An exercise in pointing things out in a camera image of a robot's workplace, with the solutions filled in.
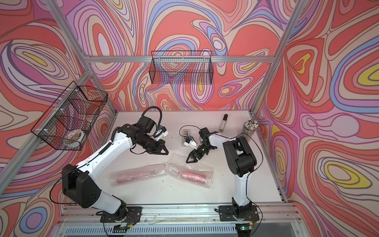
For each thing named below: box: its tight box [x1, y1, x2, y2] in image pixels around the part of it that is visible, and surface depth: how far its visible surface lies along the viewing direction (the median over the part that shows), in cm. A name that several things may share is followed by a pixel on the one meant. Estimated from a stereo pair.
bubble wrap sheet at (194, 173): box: [164, 152, 215, 189], surface depth 84 cm
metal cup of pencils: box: [243, 118, 260, 137], surface depth 90 cm
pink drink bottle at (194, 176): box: [177, 170, 211, 184], surface depth 82 cm
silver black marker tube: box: [218, 113, 228, 133], surface depth 110 cm
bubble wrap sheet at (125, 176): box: [109, 163, 166, 187], surface depth 83 cm
